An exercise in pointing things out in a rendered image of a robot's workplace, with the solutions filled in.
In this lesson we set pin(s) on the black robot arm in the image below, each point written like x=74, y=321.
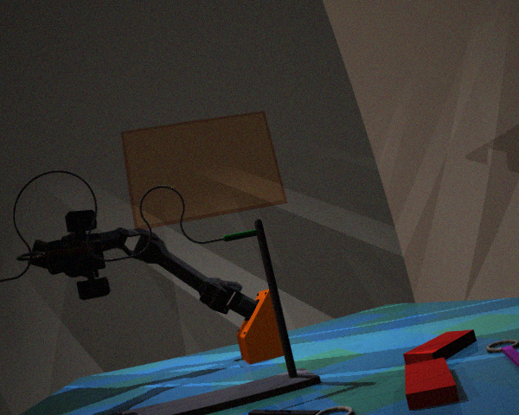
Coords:
x=214, y=292

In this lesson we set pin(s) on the orange long bar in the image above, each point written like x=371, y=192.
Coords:
x=52, y=253

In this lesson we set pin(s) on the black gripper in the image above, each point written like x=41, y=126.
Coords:
x=78, y=222

